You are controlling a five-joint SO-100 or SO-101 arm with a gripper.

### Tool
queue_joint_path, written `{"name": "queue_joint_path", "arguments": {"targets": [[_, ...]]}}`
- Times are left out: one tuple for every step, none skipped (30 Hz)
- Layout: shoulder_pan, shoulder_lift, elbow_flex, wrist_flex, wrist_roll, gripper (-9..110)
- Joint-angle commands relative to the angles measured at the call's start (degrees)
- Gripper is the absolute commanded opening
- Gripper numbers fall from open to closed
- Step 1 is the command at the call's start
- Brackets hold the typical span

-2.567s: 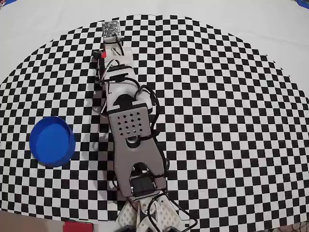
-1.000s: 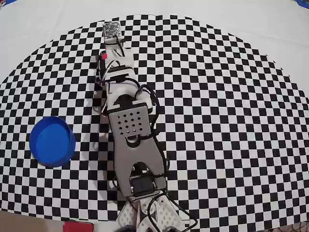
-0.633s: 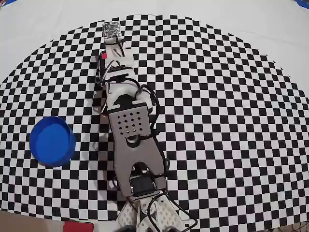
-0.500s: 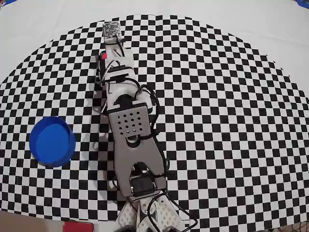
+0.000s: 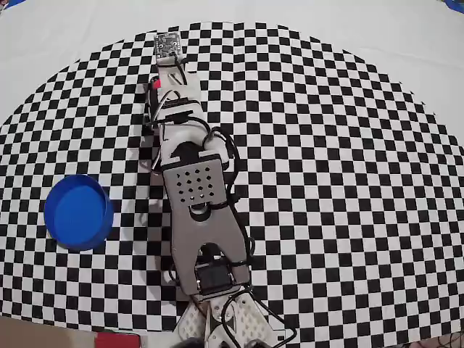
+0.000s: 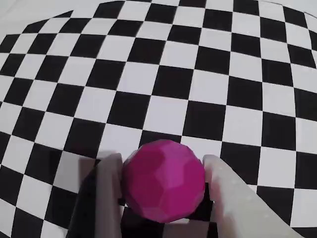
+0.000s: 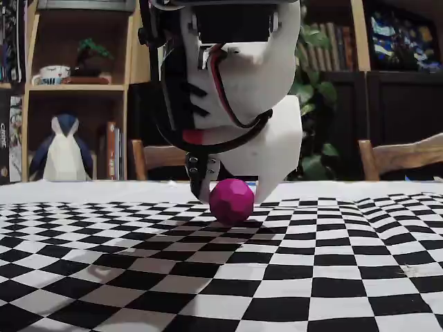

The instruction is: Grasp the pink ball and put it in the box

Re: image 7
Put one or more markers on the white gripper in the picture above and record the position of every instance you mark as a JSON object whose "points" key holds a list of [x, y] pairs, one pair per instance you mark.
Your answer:
{"points": [[268, 152]]}

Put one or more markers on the pink faceted ball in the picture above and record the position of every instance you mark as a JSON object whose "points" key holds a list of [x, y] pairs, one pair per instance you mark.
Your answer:
{"points": [[231, 202]]}

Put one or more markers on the white illustrated game box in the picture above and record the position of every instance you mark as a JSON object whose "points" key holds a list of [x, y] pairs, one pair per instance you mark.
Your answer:
{"points": [[16, 141]]}

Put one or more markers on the black game box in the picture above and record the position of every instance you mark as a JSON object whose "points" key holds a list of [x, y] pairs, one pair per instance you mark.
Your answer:
{"points": [[4, 138]]}

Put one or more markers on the brown wooden chair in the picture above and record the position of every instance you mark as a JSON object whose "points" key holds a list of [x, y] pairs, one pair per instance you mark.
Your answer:
{"points": [[401, 155], [162, 157]]}

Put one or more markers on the green leafy pothos plant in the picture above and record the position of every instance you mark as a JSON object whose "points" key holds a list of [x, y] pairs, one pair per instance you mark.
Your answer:
{"points": [[311, 97]]}

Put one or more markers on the plain black cabinet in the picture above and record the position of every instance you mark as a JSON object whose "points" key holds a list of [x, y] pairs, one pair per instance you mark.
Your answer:
{"points": [[138, 121]]}

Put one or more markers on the thin blue book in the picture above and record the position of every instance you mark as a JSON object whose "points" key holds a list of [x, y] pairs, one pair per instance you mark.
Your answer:
{"points": [[120, 155]]}

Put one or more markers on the black white checkerboard sheet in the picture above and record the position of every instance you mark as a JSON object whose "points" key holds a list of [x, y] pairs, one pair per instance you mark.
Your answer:
{"points": [[311, 259]]}

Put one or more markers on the orange book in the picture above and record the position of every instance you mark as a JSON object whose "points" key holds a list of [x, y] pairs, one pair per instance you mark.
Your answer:
{"points": [[110, 152]]}

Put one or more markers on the reddish brown hardcover book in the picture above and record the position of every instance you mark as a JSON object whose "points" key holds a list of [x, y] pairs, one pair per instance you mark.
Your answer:
{"points": [[348, 48]]}

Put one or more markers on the dark cabinet with doors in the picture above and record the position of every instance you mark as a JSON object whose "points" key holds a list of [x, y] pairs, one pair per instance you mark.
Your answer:
{"points": [[398, 114]]}

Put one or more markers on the reddish flat tray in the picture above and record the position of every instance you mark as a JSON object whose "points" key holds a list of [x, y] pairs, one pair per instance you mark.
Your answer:
{"points": [[86, 80]]}

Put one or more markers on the blue white paper penguin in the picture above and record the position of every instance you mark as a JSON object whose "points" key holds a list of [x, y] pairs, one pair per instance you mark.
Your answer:
{"points": [[62, 154]]}

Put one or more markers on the green bonsai model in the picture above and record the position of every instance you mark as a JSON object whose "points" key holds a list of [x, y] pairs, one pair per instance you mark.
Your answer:
{"points": [[91, 53]]}

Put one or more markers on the blue starry painting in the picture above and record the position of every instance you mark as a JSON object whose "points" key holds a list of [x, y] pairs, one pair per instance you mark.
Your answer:
{"points": [[398, 41]]}

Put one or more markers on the white mug with face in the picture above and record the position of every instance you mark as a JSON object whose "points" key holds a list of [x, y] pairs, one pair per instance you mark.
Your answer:
{"points": [[51, 75]]}

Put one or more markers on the dark framed screen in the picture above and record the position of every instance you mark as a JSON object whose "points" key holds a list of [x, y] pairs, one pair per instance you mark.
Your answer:
{"points": [[86, 4]]}

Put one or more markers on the black tall book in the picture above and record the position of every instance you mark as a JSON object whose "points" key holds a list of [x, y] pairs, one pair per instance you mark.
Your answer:
{"points": [[18, 41]]}

